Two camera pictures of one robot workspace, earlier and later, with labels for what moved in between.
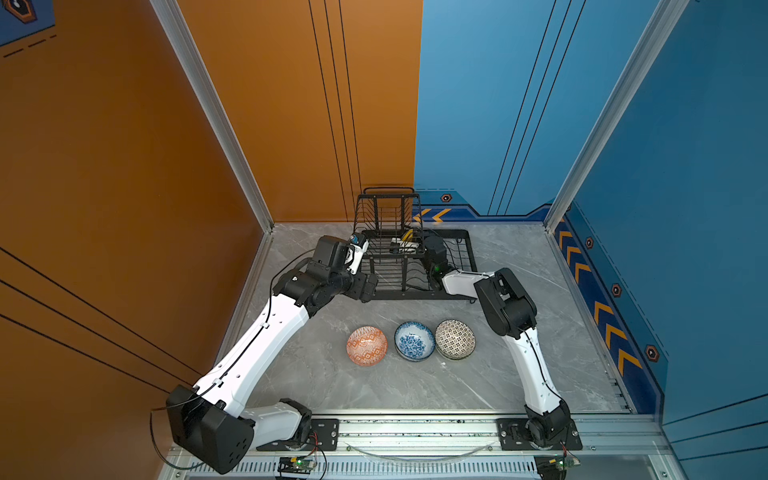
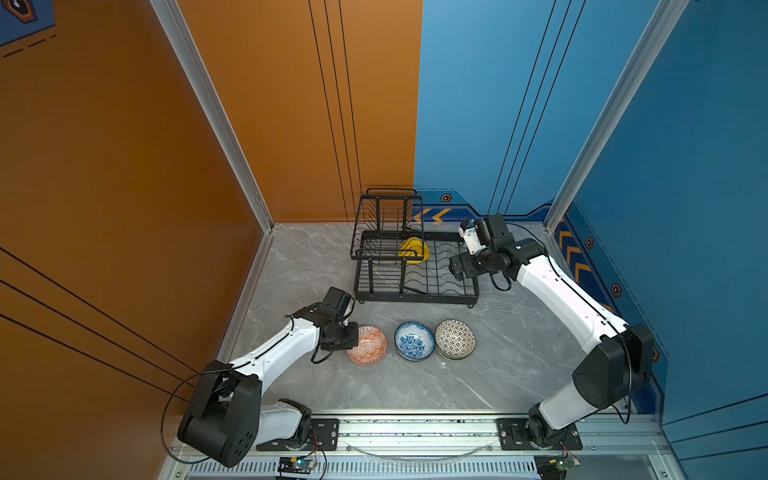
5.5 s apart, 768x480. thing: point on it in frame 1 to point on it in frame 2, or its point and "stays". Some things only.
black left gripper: x=357 y=291 to x=352 y=341
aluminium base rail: x=443 y=445 stays
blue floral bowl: x=414 y=341 stays
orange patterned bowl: x=366 y=346 stays
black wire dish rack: x=390 y=219 stays
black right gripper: x=429 y=238 to x=464 y=259
